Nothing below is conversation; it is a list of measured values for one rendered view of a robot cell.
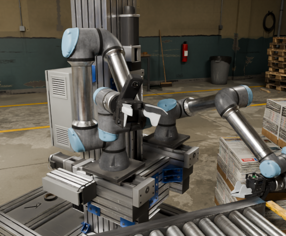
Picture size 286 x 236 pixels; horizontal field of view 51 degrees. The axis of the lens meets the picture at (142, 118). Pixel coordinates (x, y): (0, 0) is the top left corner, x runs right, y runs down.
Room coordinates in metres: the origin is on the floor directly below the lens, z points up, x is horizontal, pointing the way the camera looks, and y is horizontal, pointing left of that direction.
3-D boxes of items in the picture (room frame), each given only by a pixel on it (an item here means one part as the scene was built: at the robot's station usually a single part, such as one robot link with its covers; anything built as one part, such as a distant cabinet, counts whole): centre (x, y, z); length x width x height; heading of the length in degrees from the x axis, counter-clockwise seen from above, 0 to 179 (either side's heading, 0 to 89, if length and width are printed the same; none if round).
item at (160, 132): (1.77, -0.14, 0.87); 0.15 x 0.15 x 0.10
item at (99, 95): (1.07, 0.13, 1.21); 0.11 x 0.08 x 0.09; 29
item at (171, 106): (1.77, -0.15, 0.98); 0.13 x 0.12 x 0.14; 126
